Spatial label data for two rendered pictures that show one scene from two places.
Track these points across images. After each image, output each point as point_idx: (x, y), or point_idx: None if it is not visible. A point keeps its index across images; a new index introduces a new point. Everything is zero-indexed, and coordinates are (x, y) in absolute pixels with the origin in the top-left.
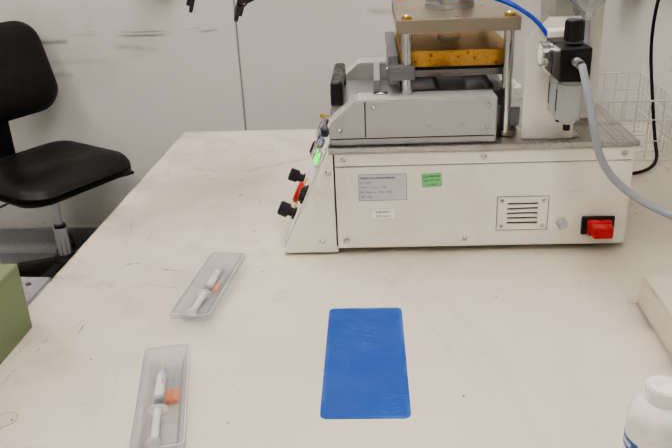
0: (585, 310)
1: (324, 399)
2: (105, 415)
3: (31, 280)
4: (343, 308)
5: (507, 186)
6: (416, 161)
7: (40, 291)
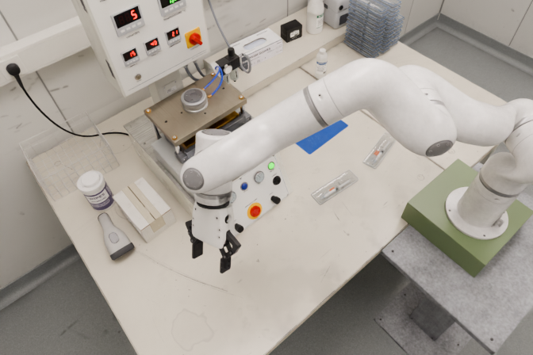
0: (255, 107)
1: (343, 128)
2: (395, 160)
3: (390, 253)
4: (306, 152)
5: None
6: None
7: (389, 242)
